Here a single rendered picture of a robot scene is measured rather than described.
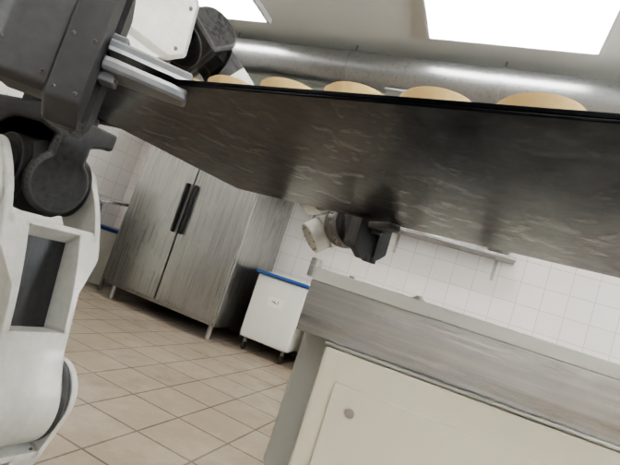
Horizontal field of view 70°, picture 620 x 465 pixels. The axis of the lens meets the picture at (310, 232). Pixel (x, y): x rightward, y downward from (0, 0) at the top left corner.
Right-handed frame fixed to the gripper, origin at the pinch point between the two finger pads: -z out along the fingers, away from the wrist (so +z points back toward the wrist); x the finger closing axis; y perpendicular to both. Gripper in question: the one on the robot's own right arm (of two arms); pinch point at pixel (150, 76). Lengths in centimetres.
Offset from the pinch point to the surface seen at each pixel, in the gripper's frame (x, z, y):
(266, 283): -31, -90, 382
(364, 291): -10.6, -22.7, 1.7
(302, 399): -22.5, -21.9, 6.8
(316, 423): -22.8, -21.8, 1.3
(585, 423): -15.2, -39.9, -7.6
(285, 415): -24.6, -20.9, 7.3
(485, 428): -18.2, -33.3, -5.0
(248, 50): 178, -5, 394
